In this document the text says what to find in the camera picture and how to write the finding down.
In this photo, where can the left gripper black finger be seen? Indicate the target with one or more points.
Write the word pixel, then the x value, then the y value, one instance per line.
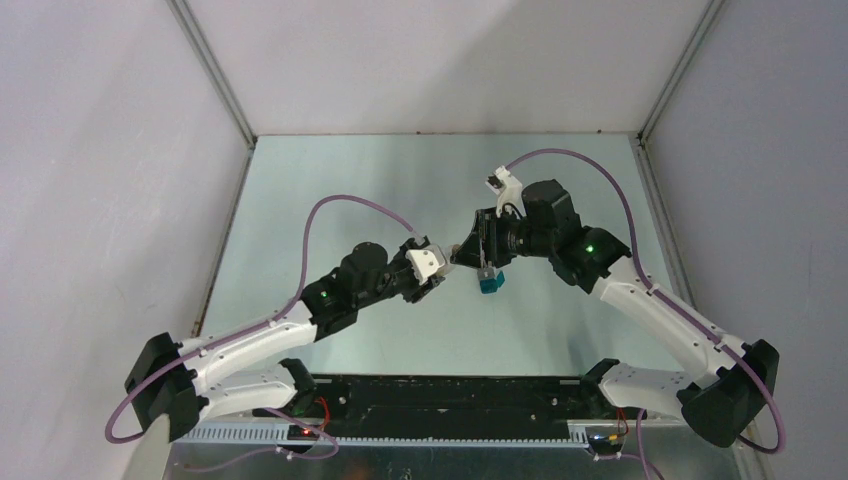
pixel 434 281
pixel 421 292

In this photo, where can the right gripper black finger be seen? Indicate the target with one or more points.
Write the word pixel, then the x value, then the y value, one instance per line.
pixel 472 256
pixel 482 226

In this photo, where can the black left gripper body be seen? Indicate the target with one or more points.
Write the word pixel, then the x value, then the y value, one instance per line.
pixel 396 279

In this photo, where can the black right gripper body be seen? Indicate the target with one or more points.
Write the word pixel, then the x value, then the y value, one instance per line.
pixel 512 238

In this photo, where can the teal and clear pill box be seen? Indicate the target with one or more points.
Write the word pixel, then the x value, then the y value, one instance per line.
pixel 490 279

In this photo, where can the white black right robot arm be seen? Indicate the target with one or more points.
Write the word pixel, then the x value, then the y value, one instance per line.
pixel 723 381

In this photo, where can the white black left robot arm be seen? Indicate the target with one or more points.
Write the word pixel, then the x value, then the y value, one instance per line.
pixel 198 379

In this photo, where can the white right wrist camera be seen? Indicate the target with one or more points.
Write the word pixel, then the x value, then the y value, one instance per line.
pixel 508 190

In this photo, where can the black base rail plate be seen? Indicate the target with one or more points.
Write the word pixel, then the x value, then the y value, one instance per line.
pixel 451 407

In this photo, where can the aluminium right side rail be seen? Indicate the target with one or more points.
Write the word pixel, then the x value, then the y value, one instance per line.
pixel 680 282

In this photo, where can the aluminium frame post left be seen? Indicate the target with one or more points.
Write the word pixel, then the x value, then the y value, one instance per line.
pixel 200 45

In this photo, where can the aluminium frame post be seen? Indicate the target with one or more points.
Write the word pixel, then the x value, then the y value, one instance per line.
pixel 694 43
pixel 200 45

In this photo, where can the white slotted cable duct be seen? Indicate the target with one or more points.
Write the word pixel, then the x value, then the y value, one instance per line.
pixel 271 434

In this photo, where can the aluminium frame post right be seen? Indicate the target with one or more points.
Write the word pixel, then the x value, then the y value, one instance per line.
pixel 694 43

